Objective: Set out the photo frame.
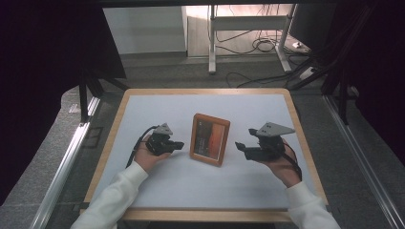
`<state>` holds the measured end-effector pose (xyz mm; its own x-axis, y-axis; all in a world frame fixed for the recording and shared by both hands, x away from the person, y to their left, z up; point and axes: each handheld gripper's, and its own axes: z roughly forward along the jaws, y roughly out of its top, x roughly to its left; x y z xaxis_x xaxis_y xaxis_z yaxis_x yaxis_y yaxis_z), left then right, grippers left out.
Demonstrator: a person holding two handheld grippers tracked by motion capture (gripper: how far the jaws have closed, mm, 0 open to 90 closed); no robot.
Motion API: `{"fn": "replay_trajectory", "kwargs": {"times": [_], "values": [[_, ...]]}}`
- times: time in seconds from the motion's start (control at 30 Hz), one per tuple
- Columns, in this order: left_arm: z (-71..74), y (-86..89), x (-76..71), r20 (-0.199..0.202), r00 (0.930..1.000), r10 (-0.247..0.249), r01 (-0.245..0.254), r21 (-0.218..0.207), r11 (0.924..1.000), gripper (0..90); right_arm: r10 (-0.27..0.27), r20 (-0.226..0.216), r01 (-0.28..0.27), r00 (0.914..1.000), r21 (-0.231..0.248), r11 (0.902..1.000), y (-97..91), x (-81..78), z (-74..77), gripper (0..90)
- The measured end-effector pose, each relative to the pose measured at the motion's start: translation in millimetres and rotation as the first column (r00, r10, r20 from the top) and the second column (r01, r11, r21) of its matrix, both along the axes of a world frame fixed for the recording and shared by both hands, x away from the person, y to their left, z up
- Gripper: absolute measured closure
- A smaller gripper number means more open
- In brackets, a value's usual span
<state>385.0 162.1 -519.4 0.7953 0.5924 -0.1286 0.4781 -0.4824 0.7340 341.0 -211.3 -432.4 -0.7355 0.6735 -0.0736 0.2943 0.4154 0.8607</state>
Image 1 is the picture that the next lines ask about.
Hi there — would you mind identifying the white power strip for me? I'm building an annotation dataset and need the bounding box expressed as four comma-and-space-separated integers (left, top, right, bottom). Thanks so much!
299, 66, 317, 81

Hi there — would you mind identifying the person's right hand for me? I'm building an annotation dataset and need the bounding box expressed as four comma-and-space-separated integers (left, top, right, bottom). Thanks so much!
261, 138, 302, 189

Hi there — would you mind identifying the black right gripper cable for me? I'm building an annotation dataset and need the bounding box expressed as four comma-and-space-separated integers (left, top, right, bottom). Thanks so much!
281, 142, 303, 181

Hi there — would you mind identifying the white cabinet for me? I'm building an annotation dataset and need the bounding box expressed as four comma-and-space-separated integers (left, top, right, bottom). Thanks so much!
102, 6, 188, 55

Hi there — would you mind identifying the long black floor cable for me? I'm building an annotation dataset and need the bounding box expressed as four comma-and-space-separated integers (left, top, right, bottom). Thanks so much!
224, 63, 309, 89

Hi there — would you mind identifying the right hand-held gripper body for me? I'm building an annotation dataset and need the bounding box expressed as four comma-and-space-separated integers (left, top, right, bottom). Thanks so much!
245, 121, 296, 161

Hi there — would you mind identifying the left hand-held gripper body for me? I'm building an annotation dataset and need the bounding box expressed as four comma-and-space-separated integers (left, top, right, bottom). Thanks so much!
145, 123, 175, 156

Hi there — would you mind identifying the tangle of black floor cables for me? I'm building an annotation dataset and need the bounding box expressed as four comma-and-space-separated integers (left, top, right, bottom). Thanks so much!
215, 29, 309, 55

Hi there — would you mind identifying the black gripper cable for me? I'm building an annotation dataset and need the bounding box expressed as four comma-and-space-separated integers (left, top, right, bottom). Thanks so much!
125, 125, 160, 169
281, 142, 303, 181

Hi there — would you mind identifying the wooden picture frame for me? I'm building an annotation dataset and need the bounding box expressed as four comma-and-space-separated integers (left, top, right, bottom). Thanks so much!
189, 113, 231, 168

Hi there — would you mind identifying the white metal desk frame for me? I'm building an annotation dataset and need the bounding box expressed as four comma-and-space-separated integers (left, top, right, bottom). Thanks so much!
208, 3, 298, 75

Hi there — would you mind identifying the aluminium rail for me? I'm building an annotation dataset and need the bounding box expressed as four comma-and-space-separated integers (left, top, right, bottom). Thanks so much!
322, 94, 405, 229
29, 95, 101, 229

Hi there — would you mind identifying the black metal stand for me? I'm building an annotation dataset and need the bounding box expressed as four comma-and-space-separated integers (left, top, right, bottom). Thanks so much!
78, 67, 129, 124
288, 4, 378, 126

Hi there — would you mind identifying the dark floor socket plate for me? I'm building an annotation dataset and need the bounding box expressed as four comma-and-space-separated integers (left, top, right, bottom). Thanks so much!
82, 126, 105, 149

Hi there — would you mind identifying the person's left hand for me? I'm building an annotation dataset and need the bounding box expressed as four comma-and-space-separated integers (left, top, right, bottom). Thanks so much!
133, 135, 173, 175

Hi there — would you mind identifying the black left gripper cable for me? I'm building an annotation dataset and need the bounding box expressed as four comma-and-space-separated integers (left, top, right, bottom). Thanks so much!
125, 125, 160, 169

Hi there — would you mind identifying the dark curtain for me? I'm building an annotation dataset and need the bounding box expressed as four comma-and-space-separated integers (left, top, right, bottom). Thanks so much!
333, 0, 405, 158
0, 0, 127, 206

